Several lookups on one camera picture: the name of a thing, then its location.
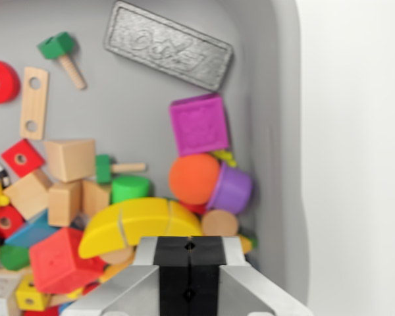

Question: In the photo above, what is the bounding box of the blue wooden block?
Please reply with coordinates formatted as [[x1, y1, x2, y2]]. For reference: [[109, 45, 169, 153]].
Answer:
[[5, 209, 59, 250]]

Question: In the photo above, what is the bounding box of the green wooden block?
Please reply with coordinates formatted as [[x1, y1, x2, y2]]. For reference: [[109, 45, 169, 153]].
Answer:
[[0, 244, 31, 271]]

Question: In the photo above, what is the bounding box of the grey styrofoam block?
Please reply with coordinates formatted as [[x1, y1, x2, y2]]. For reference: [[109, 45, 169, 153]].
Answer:
[[103, 0, 234, 92]]

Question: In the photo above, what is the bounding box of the small red wooden block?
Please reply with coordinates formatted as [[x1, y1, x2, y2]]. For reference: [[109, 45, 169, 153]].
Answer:
[[179, 201, 207, 215]]

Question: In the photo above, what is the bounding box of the yellow wooden cube with holes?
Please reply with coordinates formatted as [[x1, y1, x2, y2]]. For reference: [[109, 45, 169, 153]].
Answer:
[[14, 275, 52, 312]]

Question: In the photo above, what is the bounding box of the orange foam ball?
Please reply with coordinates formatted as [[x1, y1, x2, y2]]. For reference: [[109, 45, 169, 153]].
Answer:
[[168, 153, 222, 205]]

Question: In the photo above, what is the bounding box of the black silver gripper right finger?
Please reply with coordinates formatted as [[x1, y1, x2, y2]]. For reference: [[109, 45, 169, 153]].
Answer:
[[189, 236, 313, 316]]

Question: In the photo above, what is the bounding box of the plain red wooden cube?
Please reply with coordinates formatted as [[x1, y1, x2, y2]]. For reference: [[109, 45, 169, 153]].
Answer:
[[22, 305, 61, 316]]

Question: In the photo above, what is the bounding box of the grey plastic bin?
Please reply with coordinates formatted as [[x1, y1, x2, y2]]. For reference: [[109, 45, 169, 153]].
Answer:
[[0, 0, 313, 310]]

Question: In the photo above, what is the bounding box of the large natural wooden block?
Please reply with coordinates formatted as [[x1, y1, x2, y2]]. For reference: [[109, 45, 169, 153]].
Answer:
[[43, 138, 97, 184]]

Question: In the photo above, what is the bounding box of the flat wooden piece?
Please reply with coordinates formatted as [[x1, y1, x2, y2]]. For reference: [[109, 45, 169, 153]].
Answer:
[[47, 292, 75, 307]]

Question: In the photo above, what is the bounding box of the small yellow wooden block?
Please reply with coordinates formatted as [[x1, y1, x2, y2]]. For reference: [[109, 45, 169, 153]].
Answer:
[[66, 286, 86, 300]]

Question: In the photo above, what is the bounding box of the red wooden peg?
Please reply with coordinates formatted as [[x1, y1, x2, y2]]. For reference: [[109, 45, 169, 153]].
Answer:
[[82, 281, 101, 296]]

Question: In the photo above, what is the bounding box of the large red foam cube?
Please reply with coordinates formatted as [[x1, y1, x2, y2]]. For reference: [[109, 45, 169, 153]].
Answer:
[[28, 226, 108, 295]]

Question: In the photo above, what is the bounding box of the red wooden wheel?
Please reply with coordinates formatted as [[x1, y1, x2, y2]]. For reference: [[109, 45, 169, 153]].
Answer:
[[0, 60, 22, 105]]

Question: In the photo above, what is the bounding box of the magenta rubber elephant cube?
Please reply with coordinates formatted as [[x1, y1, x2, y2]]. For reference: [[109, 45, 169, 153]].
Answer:
[[169, 93, 232, 157]]

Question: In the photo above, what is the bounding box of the blue wooden nut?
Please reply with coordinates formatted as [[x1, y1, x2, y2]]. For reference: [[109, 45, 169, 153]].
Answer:
[[57, 301, 74, 316]]

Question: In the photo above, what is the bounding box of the green wooden cylinder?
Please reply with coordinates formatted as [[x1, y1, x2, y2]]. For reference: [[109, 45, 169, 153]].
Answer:
[[111, 175, 151, 205]]

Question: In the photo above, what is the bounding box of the natural wooden cylinder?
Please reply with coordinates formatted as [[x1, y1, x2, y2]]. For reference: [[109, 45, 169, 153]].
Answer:
[[100, 245, 136, 266], [201, 209, 240, 237]]

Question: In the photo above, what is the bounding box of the white block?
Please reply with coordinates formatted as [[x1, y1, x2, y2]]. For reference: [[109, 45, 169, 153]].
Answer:
[[0, 271, 22, 316]]

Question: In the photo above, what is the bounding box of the purple plastic cup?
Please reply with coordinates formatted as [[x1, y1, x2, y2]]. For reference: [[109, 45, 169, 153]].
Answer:
[[205, 161, 255, 215]]

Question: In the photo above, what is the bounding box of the wooden strip with holes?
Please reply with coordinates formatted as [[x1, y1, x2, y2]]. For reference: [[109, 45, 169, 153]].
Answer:
[[19, 66, 49, 142]]

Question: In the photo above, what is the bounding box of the small natural wooden block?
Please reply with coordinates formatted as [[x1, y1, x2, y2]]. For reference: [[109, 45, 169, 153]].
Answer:
[[81, 179, 112, 217]]

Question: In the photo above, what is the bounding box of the yellow wooden banana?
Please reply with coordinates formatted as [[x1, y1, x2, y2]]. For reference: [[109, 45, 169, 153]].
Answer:
[[78, 196, 203, 259]]

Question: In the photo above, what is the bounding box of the black silver gripper left finger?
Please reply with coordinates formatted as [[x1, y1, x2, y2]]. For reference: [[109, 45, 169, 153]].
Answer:
[[61, 236, 190, 316]]

